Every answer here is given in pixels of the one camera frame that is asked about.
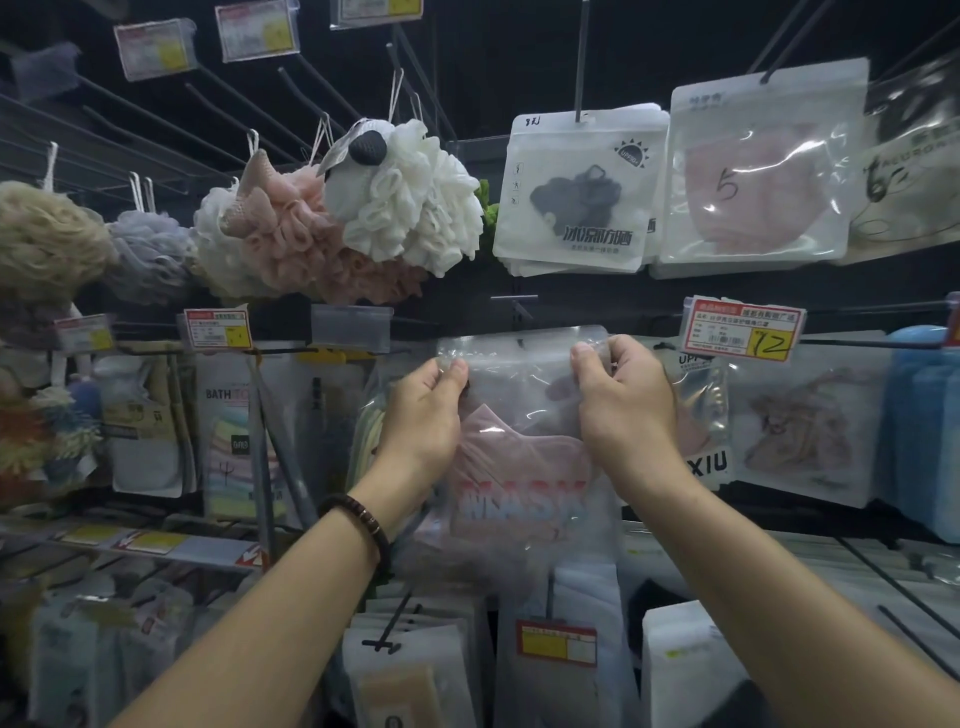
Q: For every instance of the green fluffy item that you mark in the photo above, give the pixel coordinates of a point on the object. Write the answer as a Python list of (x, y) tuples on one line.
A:
[(489, 217)]

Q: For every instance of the beige bath sponge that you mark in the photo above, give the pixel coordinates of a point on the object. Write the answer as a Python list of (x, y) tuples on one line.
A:
[(45, 240)]

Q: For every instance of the white packet beige mask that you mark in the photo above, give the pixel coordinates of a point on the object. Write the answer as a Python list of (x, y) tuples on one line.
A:
[(802, 435)]

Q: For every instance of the frosted tag holder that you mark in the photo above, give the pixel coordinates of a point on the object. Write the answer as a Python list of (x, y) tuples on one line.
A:
[(45, 71)]

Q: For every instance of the row of cream mask packets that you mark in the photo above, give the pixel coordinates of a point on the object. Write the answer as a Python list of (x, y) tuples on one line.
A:
[(405, 690)]

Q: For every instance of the pastel striped towel packet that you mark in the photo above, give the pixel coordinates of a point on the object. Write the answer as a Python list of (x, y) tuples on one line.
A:
[(240, 465)]

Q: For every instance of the clear packet pink mask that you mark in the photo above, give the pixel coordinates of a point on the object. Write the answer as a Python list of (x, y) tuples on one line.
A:
[(517, 487)]

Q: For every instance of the glossy packet pink mask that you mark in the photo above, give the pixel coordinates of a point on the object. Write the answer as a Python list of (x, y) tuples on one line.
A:
[(757, 187)]

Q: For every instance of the white fluffy item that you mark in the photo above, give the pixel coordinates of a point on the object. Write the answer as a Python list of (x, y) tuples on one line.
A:
[(412, 202)]

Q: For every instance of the person's left forearm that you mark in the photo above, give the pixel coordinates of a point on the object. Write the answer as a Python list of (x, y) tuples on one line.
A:
[(247, 637)]

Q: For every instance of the person's right forearm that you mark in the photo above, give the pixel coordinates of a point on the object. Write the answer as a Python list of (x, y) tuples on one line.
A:
[(810, 600)]

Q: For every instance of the multicoloured bath sponge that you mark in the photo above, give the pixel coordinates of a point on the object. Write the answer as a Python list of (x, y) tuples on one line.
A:
[(60, 427)]

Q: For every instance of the white price tag yellow corner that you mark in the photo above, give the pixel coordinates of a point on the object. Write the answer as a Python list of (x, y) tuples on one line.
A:
[(375, 11), (154, 51), (84, 335), (259, 30), (720, 330), (217, 330)]

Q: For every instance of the clear tag holder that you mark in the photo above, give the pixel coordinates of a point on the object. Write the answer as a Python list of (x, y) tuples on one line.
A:
[(352, 330)]

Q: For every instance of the white bath sponge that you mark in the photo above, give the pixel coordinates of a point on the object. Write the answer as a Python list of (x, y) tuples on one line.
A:
[(214, 247)]

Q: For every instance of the white bath mitt packet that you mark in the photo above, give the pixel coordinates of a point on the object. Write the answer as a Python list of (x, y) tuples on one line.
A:
[(146, 450)]

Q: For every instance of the white packet grey mask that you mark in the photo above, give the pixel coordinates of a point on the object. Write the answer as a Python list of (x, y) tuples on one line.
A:
[(577, 225)]

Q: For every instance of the grey bath sponge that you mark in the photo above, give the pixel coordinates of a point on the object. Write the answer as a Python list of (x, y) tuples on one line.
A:
[(150, 255)]

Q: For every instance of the cream line-drawing mask packet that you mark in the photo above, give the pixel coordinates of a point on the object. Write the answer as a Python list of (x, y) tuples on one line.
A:
[(907, 187)]

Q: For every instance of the person's left hand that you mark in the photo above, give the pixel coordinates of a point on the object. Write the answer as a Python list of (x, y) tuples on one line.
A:
[(424, 442)]

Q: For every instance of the row of small white packets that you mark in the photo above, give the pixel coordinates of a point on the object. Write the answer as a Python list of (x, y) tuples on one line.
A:
[(90, 660)]

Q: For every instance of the row of clear long packets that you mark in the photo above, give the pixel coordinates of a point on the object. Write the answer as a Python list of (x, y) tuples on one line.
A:
[(330, 420)]

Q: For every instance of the pink bath sponge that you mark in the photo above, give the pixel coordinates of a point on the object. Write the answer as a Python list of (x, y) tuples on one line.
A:
[(300, 225)]

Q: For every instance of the grey packet pink mask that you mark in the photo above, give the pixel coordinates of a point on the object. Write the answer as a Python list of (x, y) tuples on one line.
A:
[(705, 420)]

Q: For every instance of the person's right hand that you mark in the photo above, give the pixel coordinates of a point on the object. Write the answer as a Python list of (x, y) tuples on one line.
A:
[(634, 420)]

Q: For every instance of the row of translucent mask packets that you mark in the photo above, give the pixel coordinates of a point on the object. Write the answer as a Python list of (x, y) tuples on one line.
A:
[(585, 592)]

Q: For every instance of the red yellow price tag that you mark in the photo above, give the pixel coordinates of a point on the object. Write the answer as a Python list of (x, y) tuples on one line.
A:
[(952, 322), (555, 645)]

